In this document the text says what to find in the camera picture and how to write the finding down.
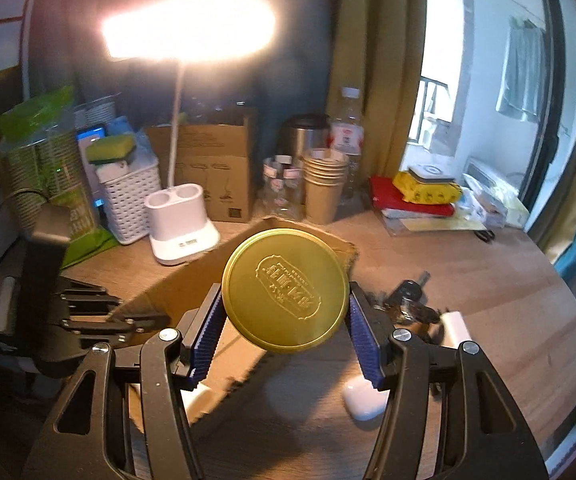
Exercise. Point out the yellow green sponge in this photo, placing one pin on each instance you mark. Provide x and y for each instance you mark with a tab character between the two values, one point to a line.
110	147

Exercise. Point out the hanging grey clothes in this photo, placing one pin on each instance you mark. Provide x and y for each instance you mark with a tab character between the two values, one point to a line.
520	70

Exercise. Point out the flower print glass jar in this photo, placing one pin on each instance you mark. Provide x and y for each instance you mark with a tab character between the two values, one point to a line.
273	185
293	190

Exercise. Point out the white woven plastic basket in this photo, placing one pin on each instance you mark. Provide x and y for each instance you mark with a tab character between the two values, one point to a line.
128	200

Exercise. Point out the steel thermos mug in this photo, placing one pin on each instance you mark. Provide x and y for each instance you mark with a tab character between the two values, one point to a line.
303	135

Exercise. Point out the white earbuds case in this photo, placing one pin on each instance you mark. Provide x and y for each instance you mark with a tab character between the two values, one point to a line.
362	400

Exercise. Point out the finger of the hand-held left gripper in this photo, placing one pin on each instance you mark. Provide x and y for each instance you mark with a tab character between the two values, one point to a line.
128	324
93	297

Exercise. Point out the pile of plastic packets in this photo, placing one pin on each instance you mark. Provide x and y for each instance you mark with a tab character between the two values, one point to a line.
487	200

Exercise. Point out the black scissors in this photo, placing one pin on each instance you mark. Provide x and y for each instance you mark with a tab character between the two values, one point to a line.
485	235

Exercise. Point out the clear plastic water bottle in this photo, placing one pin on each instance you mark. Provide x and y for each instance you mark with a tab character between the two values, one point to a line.
346	135

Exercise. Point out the device with blue screen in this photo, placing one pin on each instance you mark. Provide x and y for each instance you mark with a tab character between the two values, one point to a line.
91	132

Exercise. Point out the white power adapter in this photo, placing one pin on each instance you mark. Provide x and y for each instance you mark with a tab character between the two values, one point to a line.
455	327

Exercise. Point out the green package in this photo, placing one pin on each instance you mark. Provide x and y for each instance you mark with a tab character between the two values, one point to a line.
33	150

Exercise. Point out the red book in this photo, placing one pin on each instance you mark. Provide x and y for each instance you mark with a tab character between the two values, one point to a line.
387	195

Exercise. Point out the white desk lamp base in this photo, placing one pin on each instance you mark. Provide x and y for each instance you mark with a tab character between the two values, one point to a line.
183	240

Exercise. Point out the small grey white device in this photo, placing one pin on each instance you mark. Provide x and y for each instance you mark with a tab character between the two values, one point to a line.
430	172

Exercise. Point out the stack of paper cups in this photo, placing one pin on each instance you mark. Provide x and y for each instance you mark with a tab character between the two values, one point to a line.
324	185

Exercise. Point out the torn cardboard box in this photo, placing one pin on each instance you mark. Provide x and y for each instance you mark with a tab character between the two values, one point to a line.
188	280

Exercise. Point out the black door frame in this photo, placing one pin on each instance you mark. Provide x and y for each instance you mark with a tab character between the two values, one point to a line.
552	85

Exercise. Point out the red jar with yellow lid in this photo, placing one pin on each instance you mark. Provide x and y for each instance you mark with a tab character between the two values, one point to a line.
285	290

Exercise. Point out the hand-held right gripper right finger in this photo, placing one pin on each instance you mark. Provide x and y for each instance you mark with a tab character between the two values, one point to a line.
365	340

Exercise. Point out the yellow curtain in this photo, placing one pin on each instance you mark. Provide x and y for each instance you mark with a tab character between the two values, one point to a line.
382	60

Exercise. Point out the yellow packet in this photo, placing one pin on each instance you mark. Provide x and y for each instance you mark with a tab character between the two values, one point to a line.
427	192

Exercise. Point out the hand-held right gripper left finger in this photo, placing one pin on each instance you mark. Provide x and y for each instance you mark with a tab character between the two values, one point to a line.
208	330

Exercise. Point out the printed lamp cardboard box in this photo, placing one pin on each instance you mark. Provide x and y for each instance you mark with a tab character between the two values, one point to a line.
218	160

